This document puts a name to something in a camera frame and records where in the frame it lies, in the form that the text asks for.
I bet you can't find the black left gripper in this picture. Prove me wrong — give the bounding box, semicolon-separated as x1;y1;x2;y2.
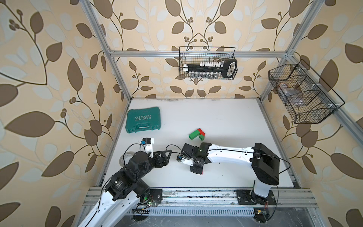
134;149;172;183

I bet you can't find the red lego brick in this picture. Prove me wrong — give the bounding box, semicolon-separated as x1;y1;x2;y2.
198;129;205;137

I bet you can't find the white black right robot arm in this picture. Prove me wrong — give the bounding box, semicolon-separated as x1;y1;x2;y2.
176;142;280;200

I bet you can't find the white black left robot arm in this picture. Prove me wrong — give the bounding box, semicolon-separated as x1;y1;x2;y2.
79;150;172;227

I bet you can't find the green plastic tool case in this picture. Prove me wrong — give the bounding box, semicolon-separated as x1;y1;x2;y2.
125;107;161;133

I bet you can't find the clear tape roll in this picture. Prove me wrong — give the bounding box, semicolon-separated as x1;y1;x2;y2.
121;152;135;165

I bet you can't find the black white socket tool set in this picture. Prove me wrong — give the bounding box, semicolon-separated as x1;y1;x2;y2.
181;59;238;80

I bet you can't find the plastic bag in basket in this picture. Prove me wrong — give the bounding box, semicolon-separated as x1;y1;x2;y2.
280;83;305;107

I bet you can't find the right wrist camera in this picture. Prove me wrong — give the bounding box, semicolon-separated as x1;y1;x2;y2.
176;154;193;166

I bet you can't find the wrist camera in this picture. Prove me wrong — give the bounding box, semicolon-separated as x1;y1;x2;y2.
176;154;193;166
141;138;155;158

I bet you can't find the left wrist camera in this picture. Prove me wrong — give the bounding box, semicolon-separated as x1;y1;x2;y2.
141;138;155;158

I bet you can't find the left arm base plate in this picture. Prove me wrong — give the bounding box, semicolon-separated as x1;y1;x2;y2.
135;188;163;204

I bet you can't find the aluminium front rail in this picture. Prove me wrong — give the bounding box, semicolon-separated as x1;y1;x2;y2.
82;186;318;208

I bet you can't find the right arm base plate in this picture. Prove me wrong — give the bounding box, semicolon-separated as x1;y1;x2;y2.
235;189;277;206

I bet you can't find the black wire basket back wall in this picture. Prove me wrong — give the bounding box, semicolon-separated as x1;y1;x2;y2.
178;46;238;80

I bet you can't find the black wire basket wall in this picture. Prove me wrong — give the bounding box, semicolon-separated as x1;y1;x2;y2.
268;59;345;124
178;46;238;80

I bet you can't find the black wire basket right wall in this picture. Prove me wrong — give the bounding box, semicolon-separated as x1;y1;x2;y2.
268;59;345;124

